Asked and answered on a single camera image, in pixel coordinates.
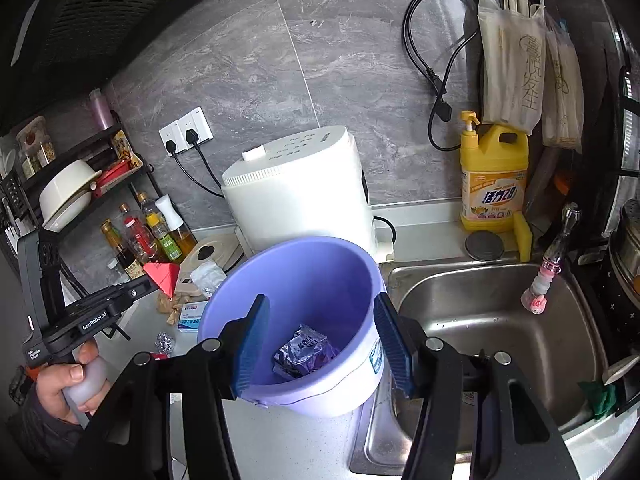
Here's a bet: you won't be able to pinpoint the steel steamer pot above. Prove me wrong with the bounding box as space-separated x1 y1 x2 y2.
606 199 640 312

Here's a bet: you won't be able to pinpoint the clear bag of paper packets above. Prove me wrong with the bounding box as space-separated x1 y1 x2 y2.
542 14 586 154

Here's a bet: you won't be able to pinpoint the clear spice jar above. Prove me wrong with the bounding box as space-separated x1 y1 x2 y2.
14 115 57 178

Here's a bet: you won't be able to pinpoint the yellow sponge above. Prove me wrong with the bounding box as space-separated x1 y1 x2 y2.
512 210 535 264

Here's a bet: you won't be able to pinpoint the red label sauce bottle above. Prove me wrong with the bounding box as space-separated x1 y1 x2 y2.
118 203 162 266

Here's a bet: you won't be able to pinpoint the beige round appliance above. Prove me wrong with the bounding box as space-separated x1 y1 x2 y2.
177 233 247 302

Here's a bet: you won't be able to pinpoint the purple plastic bucket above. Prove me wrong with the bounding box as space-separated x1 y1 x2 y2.
197 236 388 418

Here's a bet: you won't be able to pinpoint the red packet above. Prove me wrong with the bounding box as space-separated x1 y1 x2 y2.
94 157 137 197

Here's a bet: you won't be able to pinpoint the black hanging power cable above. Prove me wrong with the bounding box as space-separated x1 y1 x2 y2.
403 0 484 151

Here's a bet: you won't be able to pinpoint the white hanging plastic bags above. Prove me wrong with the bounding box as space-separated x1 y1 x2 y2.
476 0 546 137

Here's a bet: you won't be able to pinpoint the white rice cooker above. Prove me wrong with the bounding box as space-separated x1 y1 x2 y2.
221 126 397 264

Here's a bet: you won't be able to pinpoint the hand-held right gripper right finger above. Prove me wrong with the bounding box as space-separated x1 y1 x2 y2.
373 291 581 480

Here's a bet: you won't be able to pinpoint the round metal sink plug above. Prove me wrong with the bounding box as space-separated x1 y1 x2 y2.
464 231 506 262

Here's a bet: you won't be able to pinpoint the person's left forearm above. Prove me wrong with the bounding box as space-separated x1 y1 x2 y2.
0 385 93 480

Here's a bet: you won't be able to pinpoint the pink bottle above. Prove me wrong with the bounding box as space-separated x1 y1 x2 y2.
88 88 115 131

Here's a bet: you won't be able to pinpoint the blue and white box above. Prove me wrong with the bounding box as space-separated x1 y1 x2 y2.
177 300 211 334

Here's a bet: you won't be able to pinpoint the green label oil bottle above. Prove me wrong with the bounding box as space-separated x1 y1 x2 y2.
137 191 182 262

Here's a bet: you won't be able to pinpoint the silver foil wrapper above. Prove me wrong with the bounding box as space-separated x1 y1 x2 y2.
272 324 342 380

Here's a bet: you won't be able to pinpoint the white wall socket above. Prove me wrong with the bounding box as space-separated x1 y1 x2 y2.
159 106 214 155

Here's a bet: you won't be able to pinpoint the black range hood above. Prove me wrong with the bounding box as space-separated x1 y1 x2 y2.
0 0 213 133

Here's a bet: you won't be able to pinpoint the green scrubbing cloth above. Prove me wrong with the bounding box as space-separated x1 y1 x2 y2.
577 379 621 421

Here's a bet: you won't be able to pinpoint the person's left hand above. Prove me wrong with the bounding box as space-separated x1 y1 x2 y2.
37 339 99 426

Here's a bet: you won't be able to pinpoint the white spray oil bottle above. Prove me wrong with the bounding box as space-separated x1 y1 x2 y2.
154 195 199 257

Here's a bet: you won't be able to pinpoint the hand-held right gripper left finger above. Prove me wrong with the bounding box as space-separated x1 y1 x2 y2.
75 294 271 480

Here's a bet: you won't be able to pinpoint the yellow detergent bottle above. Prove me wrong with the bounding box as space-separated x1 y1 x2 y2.
459 111 530 234

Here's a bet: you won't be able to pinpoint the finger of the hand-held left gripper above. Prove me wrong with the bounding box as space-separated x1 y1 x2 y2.
112 279 156 312

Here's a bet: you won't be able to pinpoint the brown paper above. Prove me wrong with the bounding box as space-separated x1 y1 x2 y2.
157 290 189 327

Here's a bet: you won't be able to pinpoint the black metal shelf rack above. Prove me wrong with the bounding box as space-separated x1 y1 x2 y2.
0 119 168 301

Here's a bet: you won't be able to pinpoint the red paper piece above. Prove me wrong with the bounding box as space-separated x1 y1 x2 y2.
143 261 181 301

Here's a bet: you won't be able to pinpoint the stacked white bowls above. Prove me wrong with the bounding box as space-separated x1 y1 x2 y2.
38 159 104 232

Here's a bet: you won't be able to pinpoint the chrome faucet with pink filter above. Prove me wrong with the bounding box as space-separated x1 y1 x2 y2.
521 203 582 317

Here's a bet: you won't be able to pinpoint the orange snack packet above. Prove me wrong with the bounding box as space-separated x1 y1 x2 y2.
110 130 144 171

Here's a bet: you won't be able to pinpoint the black plugged power cord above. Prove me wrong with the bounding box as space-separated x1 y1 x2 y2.
166 130 226 199

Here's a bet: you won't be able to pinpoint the white tissue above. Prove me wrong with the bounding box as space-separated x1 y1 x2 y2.
189 261 229 301

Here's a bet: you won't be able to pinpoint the stainless steel sink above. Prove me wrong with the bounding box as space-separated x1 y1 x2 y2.
350 259 617 477

